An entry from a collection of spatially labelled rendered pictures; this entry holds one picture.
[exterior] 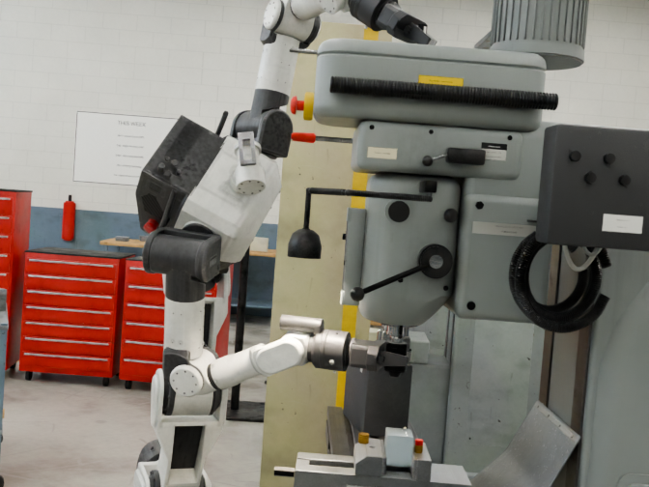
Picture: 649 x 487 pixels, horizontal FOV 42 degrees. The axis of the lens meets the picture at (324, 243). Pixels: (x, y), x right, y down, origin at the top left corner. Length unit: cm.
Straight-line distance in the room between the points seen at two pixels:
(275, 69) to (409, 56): 52
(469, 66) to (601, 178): 38
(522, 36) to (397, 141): 34
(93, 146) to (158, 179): 921
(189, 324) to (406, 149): 63
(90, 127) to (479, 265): 968
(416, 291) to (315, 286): 184
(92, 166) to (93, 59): 135
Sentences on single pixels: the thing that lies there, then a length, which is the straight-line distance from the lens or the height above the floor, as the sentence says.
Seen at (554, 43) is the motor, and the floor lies 191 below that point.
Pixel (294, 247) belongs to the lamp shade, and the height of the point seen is 146.
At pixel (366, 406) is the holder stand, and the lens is 219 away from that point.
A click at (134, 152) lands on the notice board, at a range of 1105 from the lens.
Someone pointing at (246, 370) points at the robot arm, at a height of 117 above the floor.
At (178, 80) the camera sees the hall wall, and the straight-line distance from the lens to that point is 1104.
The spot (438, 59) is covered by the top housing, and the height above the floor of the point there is 186.
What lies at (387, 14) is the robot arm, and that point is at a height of 197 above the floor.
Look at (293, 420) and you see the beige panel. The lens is 366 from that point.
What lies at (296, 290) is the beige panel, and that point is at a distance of 356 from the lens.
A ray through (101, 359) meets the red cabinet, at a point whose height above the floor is 22.
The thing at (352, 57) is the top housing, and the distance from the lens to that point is 171.
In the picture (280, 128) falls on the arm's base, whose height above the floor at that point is 173.
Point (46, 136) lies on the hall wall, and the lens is 1133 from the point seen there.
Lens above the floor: 156
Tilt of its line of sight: 3 degrees down
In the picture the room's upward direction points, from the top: 4 degrees clockwise
